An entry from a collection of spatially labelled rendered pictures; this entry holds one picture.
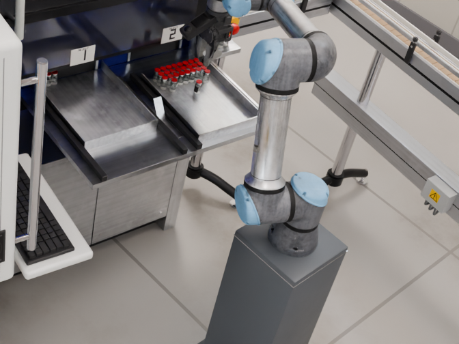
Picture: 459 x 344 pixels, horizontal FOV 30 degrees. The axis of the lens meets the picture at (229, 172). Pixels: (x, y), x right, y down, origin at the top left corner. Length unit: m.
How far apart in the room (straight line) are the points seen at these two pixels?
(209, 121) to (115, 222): 0.78
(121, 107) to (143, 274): 0.90
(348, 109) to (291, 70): 1.47
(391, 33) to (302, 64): 1.22
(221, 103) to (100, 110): 0.41
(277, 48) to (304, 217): 0.52
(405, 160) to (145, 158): 1.30
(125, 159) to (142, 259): 0.98
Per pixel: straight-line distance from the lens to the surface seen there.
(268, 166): 2.32
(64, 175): 3.03
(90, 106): 2.75
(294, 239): 2.50
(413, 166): 3.50
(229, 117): 2.81
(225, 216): 3.73
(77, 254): 2.39
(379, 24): 3.43
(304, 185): 2.42
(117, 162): 2.56
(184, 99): 2.84
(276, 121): 2.27
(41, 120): 1.99
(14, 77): 1.87
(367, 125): 3.62
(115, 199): 3.28
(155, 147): 2.64
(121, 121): 2.71
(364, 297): 3.61
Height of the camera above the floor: 2.58
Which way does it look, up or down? 41 degrees down
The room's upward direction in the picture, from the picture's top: 15 degrees clockwise
